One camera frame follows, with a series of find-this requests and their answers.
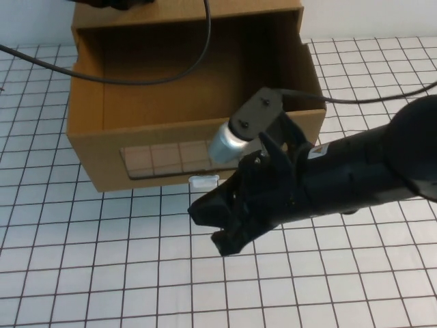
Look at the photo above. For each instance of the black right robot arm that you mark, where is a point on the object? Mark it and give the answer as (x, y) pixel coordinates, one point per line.
(362, 171)

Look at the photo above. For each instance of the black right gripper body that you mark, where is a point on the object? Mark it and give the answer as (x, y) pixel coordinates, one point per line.
(269, 194)

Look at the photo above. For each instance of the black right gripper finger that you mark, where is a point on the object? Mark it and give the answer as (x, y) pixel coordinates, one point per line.
(232, 242)
(211, 208)

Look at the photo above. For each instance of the cardboard shoe box shell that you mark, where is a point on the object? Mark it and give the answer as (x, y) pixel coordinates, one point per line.
(246, 7)

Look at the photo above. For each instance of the cardboard drawer with window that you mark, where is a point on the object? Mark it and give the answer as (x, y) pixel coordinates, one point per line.
(92, 153)

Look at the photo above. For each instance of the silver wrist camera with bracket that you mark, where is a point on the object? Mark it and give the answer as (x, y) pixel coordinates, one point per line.
(227, 143)

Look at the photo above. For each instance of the white grid tablecloth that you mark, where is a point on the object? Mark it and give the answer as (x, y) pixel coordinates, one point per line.
(102, 256)

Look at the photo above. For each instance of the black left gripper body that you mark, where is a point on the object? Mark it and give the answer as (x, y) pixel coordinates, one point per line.
(116, 3)

